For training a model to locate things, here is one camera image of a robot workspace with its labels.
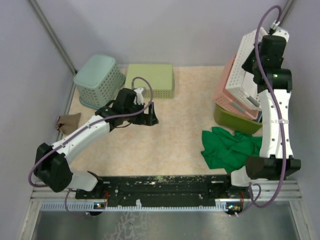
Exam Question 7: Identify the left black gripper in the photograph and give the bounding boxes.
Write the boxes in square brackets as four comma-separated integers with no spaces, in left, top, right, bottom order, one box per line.
[123,100,158,126]

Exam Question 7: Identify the white perforated basket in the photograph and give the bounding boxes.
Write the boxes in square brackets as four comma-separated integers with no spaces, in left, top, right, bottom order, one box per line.
[225,30,261,111]

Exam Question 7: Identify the pink perforated basket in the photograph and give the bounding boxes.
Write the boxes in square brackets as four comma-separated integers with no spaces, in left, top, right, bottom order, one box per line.
[213,54,259,120]

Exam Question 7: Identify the light green shallow basket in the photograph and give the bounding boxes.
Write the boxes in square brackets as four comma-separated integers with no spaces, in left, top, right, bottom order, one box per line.
[124,64,175,99]

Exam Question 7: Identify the olive green large tub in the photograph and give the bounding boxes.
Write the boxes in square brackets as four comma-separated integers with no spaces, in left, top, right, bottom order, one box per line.
[213,104,262,135]

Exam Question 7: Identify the teal perforated plastic basket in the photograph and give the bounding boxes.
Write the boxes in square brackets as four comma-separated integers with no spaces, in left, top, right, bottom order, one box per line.
[73,54,126,110]

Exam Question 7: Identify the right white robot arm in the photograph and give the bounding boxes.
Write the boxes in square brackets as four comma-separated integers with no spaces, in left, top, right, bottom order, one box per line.
[223,28,301,198]

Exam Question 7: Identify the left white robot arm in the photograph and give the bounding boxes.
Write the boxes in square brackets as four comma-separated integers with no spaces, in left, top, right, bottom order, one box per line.
[32,87,159,199]

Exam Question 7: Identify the green cloth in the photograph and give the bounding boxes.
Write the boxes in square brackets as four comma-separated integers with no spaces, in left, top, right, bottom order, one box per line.
[201,126,262,173]

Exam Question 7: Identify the brown cloth pouch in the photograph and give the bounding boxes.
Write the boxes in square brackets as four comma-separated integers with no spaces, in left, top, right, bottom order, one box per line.
[56,113,81,136]

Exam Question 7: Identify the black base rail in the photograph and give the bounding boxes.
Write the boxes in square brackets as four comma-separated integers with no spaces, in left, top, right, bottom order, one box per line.
[75,174,249,207]

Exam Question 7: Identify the right aluminium frame post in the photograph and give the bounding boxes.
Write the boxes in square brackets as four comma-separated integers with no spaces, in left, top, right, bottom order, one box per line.
[276,0,296,27]

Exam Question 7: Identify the aluminium frame post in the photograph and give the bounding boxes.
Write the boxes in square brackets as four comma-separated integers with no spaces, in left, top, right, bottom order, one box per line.
[276,0,296,27]
[26,0,80,73]

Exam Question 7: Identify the white slotted cable duct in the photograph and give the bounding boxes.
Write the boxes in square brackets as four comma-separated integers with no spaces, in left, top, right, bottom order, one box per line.
[39,199,240,212]

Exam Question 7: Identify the aluminium extrusion rail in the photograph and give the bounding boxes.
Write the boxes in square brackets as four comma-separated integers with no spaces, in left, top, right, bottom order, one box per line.
[31,180,303,201]

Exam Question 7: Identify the left aluminium frame post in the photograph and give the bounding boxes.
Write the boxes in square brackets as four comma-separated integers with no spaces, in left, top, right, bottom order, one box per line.
[26,0,80,73]

